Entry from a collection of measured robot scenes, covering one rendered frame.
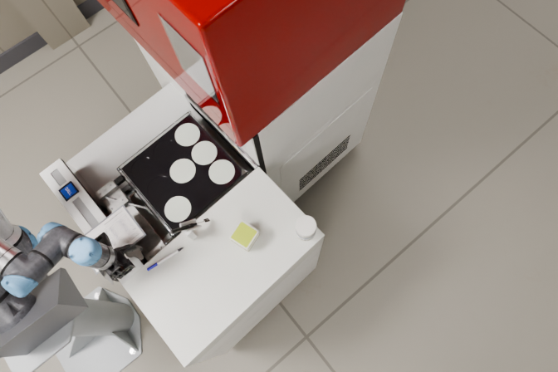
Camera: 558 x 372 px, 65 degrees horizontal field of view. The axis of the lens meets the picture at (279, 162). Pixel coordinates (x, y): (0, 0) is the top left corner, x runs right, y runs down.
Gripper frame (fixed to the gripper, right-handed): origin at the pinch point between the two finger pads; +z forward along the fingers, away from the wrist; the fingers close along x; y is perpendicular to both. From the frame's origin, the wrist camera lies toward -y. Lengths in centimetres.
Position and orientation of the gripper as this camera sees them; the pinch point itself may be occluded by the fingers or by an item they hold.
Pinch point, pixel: (124, 261)
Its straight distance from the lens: 168.0
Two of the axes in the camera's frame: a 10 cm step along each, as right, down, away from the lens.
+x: 7.4, -6.4, 2.0
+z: 0.4, 3.5, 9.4
